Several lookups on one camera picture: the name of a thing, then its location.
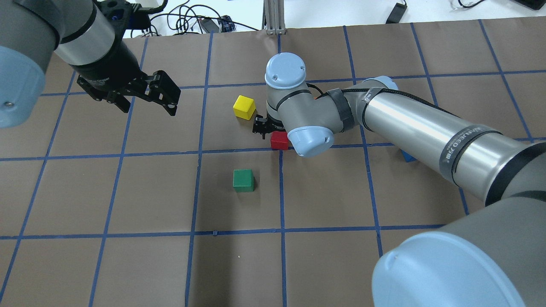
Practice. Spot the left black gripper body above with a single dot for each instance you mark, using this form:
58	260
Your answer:
111	65

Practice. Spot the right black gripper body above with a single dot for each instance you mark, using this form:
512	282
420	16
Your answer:
260	126

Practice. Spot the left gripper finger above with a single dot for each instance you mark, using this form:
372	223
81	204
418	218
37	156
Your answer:
170	107
122	104

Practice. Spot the red wooden block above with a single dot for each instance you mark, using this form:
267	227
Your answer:
279	141

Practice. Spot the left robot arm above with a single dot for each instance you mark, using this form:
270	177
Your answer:
85	34

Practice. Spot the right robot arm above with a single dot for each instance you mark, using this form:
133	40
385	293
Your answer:
494	257

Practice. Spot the yellow wooden block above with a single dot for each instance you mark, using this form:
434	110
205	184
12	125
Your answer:
244	107

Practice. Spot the green wooden block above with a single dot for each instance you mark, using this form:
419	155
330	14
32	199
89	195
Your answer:
243	180

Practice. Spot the blue wooden block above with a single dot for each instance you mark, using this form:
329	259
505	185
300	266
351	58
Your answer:
407	157

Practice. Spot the black power adapter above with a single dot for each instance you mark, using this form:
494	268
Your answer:
397	13

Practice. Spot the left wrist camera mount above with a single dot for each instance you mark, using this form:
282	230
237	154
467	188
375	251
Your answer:
130	14

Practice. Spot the aluminium frame post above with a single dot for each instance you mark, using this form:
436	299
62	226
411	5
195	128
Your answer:
273	18

